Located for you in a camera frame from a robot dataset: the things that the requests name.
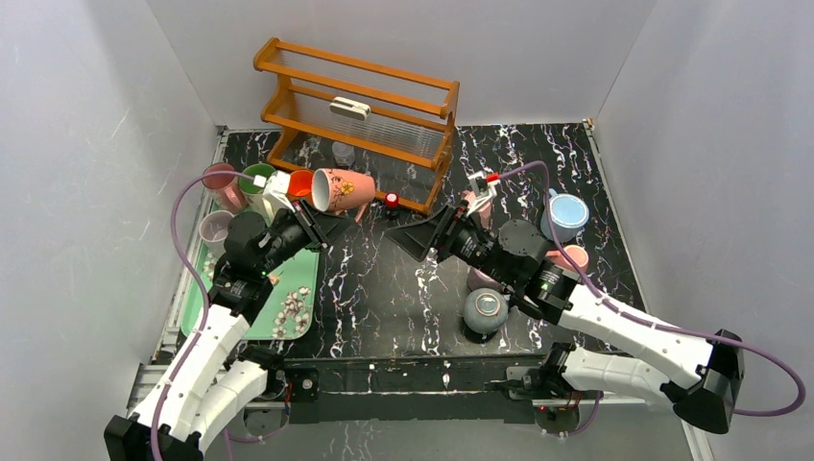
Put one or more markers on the orange wooden rack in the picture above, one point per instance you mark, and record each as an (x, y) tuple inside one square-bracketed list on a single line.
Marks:
[(412, 115)]

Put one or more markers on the clear glass cup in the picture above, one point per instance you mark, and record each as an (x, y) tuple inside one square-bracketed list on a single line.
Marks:
[(343, 154)]

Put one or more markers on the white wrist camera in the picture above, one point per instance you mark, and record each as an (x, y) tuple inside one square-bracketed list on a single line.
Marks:
[(275, 194), (483, 186)]

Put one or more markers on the mauve mug white logo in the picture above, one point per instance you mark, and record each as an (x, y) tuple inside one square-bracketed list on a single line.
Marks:
[(213, 231)]

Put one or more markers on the orange mug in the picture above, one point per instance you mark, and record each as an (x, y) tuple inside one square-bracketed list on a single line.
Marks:
[(300, 185)]

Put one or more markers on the black table front rail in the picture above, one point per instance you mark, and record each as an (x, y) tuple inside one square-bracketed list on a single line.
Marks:
[(423, 388)]

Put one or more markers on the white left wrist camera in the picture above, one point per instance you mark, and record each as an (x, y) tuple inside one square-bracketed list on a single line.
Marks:
[(275, 194)]

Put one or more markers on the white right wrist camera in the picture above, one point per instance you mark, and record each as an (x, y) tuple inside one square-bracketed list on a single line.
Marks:
[(483, 186)]

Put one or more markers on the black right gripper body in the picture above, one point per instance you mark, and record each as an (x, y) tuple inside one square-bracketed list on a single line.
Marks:
[(439, 230)]

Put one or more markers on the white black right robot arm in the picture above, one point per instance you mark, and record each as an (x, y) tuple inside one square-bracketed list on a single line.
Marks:
[(699, 378)]

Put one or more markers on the light blue mug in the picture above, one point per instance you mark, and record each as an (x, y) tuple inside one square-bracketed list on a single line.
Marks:
[(564, 216)]

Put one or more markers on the pale pink faceted mug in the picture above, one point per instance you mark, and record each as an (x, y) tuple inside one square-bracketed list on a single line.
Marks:
[(486, 210)]

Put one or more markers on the green floral tray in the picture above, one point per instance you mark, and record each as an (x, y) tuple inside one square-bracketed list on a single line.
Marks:
[(286, 299)]

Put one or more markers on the white clip on rack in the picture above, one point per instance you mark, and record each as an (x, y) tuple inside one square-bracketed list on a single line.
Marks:
[(350, 108)]

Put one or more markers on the pink ghost pattern mug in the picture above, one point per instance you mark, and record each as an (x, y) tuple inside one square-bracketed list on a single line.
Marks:
[(223, 188)]

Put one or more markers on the small pink cup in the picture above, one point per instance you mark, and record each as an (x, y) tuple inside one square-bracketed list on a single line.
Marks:
[(577, 258)]

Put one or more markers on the red black button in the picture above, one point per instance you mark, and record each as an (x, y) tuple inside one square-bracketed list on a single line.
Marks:
[(391, 206)]

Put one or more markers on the grey blue mug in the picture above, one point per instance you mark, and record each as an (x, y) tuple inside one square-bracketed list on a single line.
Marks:
[(485, 311)]

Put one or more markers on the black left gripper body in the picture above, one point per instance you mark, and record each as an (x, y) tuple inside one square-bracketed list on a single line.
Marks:
[(308, 220)]

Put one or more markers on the salmon pink mug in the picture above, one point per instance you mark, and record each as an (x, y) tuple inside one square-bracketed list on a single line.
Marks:
[(335, 190)]

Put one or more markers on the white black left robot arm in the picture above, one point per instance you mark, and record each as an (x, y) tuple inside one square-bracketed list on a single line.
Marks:
[(191, 404)]

